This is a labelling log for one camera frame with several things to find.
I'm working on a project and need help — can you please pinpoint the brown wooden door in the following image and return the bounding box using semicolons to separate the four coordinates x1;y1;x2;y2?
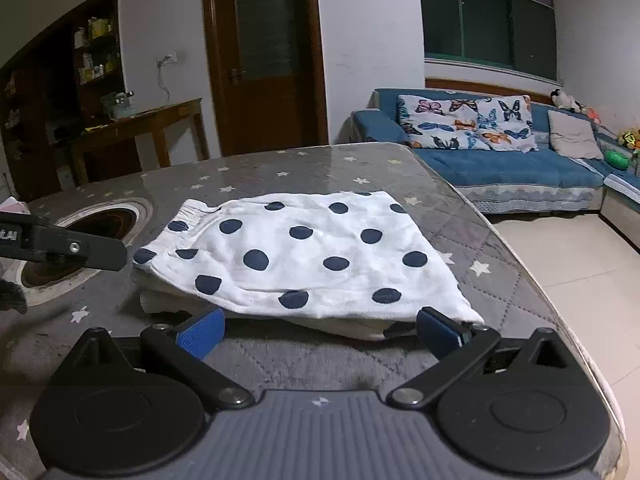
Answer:
203;0;329;156

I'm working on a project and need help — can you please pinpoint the blue sofa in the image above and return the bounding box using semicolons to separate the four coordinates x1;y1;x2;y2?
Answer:
352;88;639;244

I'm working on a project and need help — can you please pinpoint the wooden side table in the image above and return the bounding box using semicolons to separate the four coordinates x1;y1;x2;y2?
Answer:
72;98;210;185

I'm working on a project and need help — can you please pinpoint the butterfly print pillow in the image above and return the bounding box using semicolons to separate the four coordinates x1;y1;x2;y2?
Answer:
397;94;537;153

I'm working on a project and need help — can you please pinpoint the green toy on sofa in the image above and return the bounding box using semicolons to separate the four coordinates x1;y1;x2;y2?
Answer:
604;150;631;171

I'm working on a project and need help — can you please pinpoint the white polka dot garment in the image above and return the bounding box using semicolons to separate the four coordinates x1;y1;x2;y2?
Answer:
132;191;482;341

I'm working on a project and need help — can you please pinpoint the built-in induction cooker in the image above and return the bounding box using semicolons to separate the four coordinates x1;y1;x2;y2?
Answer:
2;197;153;307

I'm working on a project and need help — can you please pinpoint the green framed window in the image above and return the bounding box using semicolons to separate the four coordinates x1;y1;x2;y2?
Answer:
421;0;556;79

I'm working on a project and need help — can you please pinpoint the beige cushion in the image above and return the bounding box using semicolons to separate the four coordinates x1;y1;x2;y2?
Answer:
548;110;604;160

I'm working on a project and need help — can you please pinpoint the pink tissue pack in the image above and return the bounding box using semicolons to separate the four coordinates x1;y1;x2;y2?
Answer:
0;196;30;214

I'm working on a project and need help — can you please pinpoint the plush toy on sofa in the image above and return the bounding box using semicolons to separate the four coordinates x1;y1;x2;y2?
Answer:
550;88;586;114

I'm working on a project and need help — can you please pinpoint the glass jar on table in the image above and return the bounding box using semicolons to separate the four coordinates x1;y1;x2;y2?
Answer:
101;91;134;122

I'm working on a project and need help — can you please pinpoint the dark wooden shelf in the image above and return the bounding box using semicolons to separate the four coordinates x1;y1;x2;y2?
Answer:
1;0;125;202

